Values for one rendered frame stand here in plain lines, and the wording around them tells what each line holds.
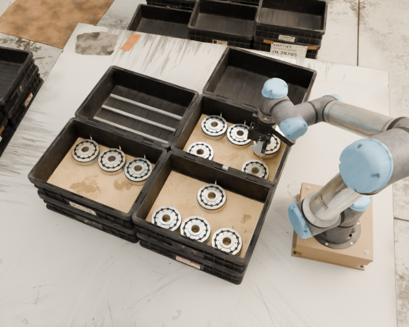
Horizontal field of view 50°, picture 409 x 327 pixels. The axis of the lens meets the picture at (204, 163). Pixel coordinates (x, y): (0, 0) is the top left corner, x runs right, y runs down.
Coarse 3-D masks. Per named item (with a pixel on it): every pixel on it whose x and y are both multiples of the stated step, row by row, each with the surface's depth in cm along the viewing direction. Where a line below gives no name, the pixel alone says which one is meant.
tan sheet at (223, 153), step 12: (192, 132) 172; (216, 144) 169; (228, 144) 169; (252, 144) 170; (216, 156) 166; (228, 156) 166; (240, 156) 166; (252, 156) 166; (276, 156) 167; (240, 168) 163; (276, 168) 164
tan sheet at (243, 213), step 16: (176, 176) 161; (160, 192) 157; (176, 192) 157; (192, 192) 157; (176, 208) 153; (192, 208) 154; (224, 208) 154; (240, 208) 154; (256, 208) 154; (224, 224) 150; (240, 224) 150; (208, 240) 147; (240, 256) 144
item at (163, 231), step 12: (168, 156) 154; (180, 156) 154; (216, 168) 153; (252, 180) 150; (264, 204) 144; (132, 216) 140; (264, 216) 142; (156, 228) 138; (180, 240) 137; (192, 240) 137; (252, 240) 138; (216, 252) 134; (228, 252) 134; (240, 264) 134
